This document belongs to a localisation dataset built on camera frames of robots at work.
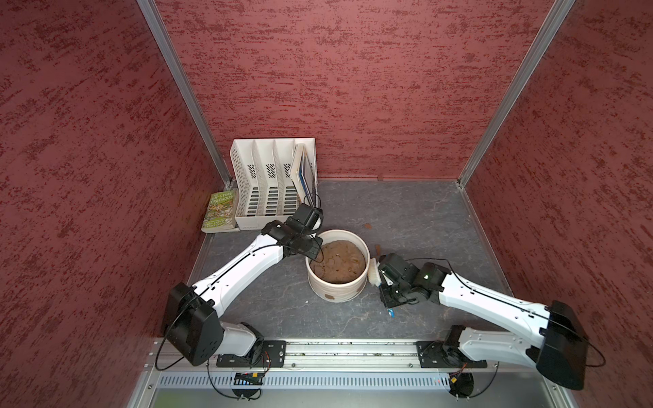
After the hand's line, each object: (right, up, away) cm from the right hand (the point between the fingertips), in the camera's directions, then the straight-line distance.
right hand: (384, 304), depth 78 cm
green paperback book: (-63, +27, +26) cm, 73 cm away
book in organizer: (-27, +42, +12) cm, 52 cm away
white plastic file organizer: (-49, +39, +39) cm, 74 cm away
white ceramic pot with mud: (-14, +10, +2) cm, 17 cm away
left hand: (-23, +16, +4) cm, 29 cm away
